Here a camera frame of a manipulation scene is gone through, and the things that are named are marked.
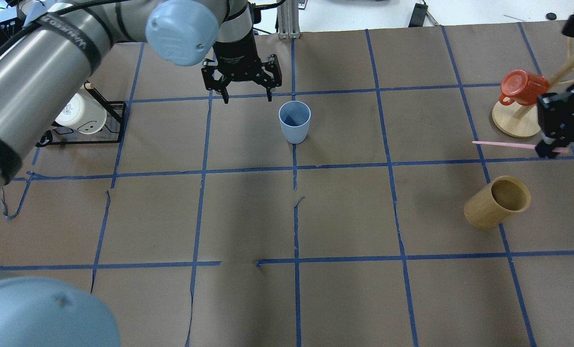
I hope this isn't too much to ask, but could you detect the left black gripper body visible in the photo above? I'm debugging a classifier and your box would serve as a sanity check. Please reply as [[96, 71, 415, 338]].
[[201, 37, 283, 92]]

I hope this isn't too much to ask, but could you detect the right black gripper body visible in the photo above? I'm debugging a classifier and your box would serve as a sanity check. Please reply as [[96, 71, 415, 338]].
[[537, 85, 574, 145]]

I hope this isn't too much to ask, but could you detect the pink chopstick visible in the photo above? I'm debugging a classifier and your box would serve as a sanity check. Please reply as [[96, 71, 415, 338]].
[[471, 141, 570, 154]]

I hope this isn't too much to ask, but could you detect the light blue plastic cup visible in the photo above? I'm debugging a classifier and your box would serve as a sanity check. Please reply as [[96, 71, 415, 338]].
[[278, 100, 312, 145]]

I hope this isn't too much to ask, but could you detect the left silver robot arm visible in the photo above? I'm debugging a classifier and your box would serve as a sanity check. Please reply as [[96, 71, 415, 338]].
[[0, 0, 282, 347]]

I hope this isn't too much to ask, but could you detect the round wooden cup stand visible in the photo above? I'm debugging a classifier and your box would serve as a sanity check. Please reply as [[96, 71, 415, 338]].
[[492, 38, 574, 138]]

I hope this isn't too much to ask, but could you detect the orange cup on stand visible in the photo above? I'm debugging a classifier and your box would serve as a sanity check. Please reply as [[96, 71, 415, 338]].
[[499, 69, 550, 106]]

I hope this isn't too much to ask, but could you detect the bamboo cylinder holder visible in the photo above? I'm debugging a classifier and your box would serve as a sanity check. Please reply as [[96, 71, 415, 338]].
[[464, 175, 532, 230]]

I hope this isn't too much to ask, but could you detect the white mug left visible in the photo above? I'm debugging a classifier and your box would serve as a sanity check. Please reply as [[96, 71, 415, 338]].
[[55, 93, 108, 134]]

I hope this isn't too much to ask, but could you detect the black power brick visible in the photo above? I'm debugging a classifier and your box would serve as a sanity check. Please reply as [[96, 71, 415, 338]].
[[408, 2, 428, 28]]

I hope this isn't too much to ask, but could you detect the aluminium frame post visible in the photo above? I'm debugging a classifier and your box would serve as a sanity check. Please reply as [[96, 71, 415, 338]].
[[277, 0, 301, 40]]

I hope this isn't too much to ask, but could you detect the black wire mug rack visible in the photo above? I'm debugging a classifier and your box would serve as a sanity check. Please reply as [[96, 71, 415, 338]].
[[35, 81, 127, 148]]

